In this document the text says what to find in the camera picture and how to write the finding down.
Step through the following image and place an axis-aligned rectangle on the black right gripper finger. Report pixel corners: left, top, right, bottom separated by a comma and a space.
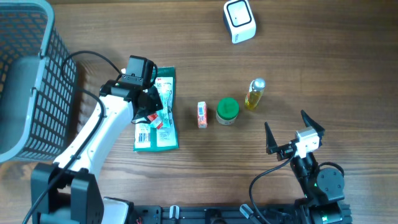
264, 122, 278, 154
300, 110, 325, 137

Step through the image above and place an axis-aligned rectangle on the mint green sachet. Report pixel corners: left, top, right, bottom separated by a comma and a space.
156, 90, 172, 128

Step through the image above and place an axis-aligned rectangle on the red coffee stick sachet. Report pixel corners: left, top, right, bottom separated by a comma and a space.
147, 113, 164, 129

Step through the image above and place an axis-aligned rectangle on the green lid jar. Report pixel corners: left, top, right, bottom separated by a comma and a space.
216, 98, 239, 125

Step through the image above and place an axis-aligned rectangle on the yellow oil bottle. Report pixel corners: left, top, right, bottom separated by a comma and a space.
244, 78, 266, 110

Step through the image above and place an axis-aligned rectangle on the green white gloves package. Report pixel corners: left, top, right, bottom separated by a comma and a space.
133, 67, 178, 152

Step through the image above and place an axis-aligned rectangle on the small orange box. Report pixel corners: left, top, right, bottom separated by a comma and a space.
197, 101, 208, 128

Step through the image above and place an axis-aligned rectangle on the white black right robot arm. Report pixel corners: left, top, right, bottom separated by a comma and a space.
262, 111, 352, 223

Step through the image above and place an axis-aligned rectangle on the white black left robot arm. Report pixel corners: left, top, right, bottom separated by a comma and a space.
24, 55, 163, 223

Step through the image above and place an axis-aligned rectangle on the white barcode scanner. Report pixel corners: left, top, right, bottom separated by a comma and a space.
223, 0, 256, 44

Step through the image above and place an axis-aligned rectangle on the grey plastic mesh basket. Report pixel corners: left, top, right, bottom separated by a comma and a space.
1, 0, 75, 162

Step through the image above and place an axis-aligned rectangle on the black left camera cable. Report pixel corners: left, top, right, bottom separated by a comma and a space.
21, 50, 124, 224

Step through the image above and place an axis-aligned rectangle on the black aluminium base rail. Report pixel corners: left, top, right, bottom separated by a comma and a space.
102, 195, 353, 224

